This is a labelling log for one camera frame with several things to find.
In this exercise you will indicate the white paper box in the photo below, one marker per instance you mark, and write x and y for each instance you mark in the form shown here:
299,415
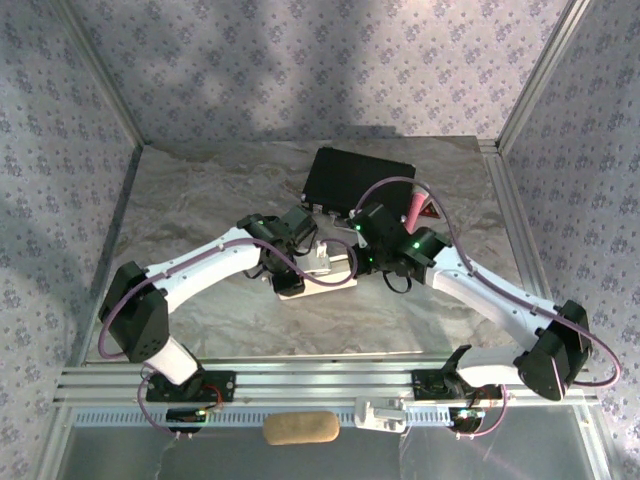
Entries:
335,287

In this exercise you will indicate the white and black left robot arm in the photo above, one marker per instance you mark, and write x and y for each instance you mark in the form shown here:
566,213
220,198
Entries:
210,265

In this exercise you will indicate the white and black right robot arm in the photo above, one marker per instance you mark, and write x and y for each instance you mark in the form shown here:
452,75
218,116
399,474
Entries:
480,290

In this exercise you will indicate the pink marker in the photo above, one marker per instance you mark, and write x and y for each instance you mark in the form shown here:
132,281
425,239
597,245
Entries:
417,207

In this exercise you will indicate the small red triangle item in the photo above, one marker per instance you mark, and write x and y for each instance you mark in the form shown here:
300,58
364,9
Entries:
429,214

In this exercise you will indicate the black rectangular case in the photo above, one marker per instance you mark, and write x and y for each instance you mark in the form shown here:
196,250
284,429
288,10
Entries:
350,175

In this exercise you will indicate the tan sponge block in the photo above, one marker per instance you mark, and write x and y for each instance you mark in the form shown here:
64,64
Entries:
300,427

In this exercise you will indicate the small black circuit board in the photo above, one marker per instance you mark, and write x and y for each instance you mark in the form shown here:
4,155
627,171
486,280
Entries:
467,417
182,416

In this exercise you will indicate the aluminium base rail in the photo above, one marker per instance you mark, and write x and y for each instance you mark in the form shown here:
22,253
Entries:
325,382

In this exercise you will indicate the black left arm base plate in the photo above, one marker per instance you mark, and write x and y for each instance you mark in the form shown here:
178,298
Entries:
225,386

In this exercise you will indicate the aluminium side rail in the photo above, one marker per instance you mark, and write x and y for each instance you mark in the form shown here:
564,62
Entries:
506,190

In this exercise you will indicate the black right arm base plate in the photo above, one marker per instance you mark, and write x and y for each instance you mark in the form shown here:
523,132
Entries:
425,387

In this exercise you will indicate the white plastic bracket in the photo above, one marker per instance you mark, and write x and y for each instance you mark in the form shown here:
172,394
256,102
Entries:
380,417

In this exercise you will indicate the aluminium frame post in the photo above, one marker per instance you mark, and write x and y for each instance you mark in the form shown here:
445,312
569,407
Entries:
107,85
538,75

